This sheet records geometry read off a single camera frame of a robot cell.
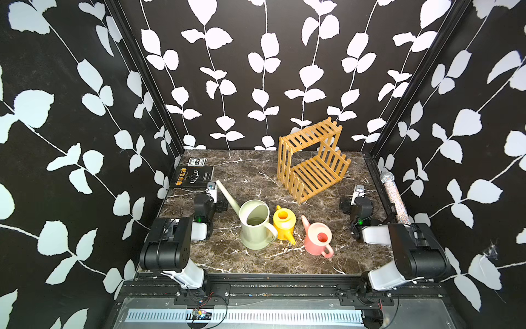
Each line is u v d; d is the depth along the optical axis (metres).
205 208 0.72
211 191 0.82
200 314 0.71
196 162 1.14
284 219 0.82
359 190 0.81
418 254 0.46
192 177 1.07
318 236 0.78
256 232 0.85
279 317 0.70
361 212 0.72
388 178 0.78
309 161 1.15
